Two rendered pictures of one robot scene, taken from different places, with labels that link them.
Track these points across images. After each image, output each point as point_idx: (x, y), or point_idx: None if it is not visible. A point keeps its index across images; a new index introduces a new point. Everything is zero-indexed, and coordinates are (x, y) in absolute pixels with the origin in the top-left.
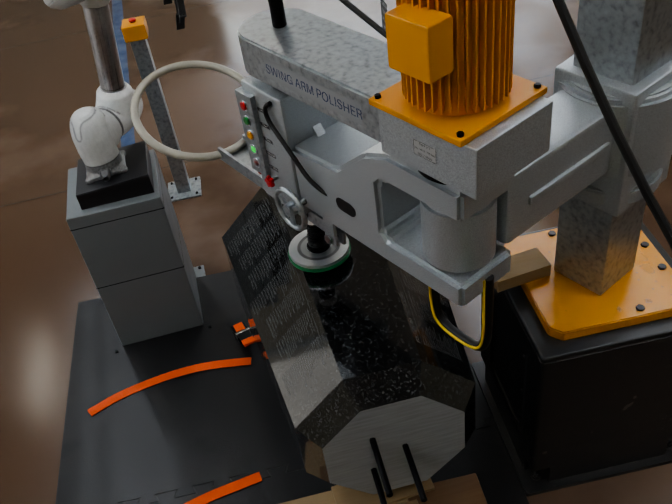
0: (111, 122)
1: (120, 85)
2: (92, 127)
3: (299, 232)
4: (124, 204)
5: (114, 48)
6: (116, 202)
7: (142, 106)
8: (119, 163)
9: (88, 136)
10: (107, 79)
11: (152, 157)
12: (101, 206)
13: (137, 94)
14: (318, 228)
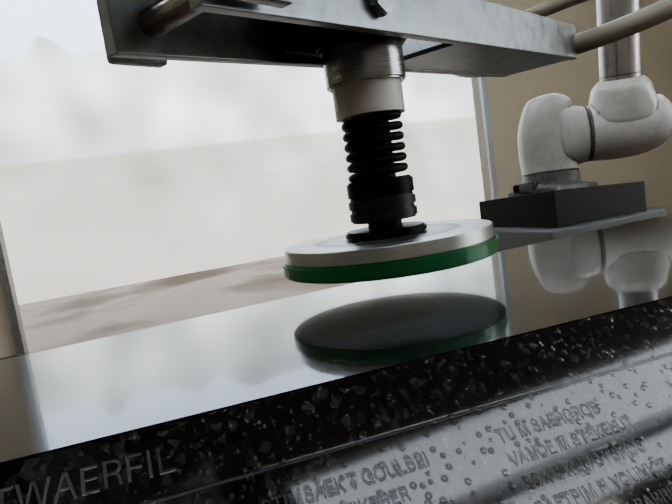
0: (572, 118)
1: (620, 70)
2: (533, 112)
3: (498, 257)
4: (512, 229)
5: (621, 2)
6: (512, 227)
7: (661, 123)
8: (555, 181)
9: (524, 124)
10: (601, 57)
11: (642, 211)
12: (496, 227)
13: (525, 10)
14: (351, 141)
